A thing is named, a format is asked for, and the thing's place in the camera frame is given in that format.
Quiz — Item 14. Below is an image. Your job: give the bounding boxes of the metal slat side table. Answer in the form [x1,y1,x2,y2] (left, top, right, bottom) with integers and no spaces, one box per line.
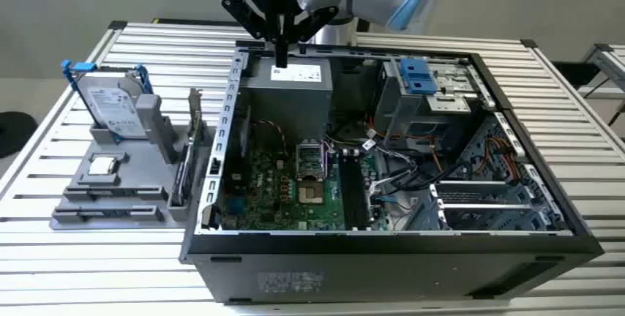
[577,42,625,99]

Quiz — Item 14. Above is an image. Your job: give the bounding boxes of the silver expansion slot cover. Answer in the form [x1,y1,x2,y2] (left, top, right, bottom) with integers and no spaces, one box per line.
[431,179,512,189]
[437,202,535,211]

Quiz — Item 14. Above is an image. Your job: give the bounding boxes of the black open PC case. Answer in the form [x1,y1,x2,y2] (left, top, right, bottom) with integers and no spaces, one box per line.
[178,39,607,306]

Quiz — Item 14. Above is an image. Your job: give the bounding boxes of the metal socket cover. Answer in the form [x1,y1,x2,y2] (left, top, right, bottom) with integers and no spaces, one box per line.
[297,139,326,181]

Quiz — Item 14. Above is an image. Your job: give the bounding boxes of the blue data cable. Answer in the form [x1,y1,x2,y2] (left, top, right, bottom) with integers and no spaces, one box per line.
[373,194,409,206]

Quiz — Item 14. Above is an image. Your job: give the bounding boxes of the hard disk in blue carrier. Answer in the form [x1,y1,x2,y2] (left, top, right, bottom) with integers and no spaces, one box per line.
[61,59,157,143]

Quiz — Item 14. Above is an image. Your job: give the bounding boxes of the black cable bundle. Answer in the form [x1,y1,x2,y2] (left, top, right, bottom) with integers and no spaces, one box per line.
[373,157,473,195]

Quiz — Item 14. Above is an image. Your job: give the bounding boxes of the blue plastic drive latch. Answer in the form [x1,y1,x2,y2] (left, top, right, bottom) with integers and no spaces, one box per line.
[398,58,439,95]

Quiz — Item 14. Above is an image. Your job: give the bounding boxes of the orange yellow power wire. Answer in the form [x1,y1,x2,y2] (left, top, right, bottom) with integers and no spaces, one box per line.
[384,133,445,171]

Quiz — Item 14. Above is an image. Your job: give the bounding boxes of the grey power supply unit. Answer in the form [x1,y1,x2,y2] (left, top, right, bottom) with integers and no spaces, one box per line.
[242,56,337,141]

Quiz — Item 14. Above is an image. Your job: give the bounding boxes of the green motherboard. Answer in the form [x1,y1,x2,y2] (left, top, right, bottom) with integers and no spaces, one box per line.
[217,140,392,232]

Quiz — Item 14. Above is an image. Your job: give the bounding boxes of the black round stand base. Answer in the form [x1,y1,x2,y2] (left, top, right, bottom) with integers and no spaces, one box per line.
[0,110,39,158]

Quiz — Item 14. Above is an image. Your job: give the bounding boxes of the black graphics card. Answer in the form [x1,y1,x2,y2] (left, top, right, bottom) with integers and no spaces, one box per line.
[170,87,206,207]

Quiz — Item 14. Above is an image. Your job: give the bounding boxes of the grey metal drive cage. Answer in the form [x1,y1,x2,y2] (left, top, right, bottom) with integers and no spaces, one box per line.
[372,58,492,148]

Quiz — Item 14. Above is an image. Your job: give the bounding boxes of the blue motherboard connector block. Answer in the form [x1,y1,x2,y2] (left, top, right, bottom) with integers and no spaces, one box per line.
[225,195,248,219]

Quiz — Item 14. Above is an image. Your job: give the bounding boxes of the black RAM slot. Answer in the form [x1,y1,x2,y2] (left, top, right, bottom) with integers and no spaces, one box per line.
[357,149,374,230]
[352,149,368,230]
[345,149,362,230]
[340,149,356,230]

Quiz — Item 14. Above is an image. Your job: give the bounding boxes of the red orange power wires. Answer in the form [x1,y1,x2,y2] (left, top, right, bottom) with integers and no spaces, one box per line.
[481,135,523,187]

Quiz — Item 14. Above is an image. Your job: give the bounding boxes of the red black fan wire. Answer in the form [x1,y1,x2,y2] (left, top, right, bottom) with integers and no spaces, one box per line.
[249,118,290,158]

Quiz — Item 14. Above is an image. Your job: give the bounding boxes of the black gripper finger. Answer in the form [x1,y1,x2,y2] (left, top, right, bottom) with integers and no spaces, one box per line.
[282,6,340,69]
[221,0,284,69]

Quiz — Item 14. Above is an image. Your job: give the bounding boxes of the grey plastic parts rack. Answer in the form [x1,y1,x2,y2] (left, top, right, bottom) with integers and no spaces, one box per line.
[50,92,220,230]

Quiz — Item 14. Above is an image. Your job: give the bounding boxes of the silver CPU chip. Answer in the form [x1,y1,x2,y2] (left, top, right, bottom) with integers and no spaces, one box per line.
[87,155,118,175]

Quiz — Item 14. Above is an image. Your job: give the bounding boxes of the CPU socket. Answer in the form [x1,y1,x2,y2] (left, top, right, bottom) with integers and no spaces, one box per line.
[297,180,328,203]

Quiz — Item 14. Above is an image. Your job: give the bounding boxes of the black case fan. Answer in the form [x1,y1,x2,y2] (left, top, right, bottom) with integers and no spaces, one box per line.
[225,105,254,185]

